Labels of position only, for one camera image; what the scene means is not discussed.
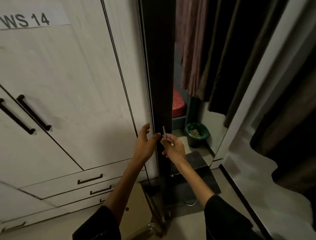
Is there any white framed mirror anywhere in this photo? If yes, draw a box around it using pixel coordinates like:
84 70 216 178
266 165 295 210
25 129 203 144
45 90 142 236
172 0 316 171

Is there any green waste bin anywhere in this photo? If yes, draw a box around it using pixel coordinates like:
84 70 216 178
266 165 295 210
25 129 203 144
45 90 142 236
185 122 210 149

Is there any person's right forearm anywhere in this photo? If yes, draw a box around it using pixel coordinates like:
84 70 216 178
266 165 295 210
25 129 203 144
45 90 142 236
175 158 216 208

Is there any silver metal door handle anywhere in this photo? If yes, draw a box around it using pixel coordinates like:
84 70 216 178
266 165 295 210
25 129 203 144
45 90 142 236
162 126 174 147

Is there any red mattress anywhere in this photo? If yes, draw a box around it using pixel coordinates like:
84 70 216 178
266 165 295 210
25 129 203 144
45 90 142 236
172 89 187 119

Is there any dark brown wardrobe door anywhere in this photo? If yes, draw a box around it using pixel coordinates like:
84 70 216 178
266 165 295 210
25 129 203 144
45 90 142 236
139 0 177 207

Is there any white wooden wardrobe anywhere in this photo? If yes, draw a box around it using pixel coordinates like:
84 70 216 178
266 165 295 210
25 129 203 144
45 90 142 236
0 0 159 235

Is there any white paper label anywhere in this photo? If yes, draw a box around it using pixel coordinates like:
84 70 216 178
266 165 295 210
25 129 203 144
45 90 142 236
0 4 71 31

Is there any pink curtain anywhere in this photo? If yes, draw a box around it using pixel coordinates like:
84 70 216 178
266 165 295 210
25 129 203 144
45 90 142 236
175 0 210 97

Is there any person's left hand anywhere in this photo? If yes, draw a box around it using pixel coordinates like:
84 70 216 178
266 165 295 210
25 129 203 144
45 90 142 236
133 123 161 162

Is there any person's right hand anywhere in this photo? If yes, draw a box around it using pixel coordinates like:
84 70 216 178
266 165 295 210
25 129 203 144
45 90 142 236
160 134 186 166

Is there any long black door handle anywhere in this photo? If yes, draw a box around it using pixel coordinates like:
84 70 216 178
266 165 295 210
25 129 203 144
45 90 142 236
0 98 36 135
16 94 52 132

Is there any dark brown curtain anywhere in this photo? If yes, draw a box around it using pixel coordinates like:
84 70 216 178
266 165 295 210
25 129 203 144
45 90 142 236
196 0 290 122
249 43 316 198

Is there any black floor trim strip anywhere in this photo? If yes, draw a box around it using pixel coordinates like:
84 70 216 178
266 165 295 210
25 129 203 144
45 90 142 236
219 164 273 240

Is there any dark grey floor mat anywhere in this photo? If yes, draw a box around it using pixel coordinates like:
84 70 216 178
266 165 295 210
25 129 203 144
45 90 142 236
160 168 222 218

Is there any person's left forearm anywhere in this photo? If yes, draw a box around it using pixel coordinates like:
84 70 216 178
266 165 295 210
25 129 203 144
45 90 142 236
104 158 146 219

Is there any black long sleeve shirt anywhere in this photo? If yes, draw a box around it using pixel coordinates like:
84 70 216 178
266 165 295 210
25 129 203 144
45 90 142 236
72 195 265 240

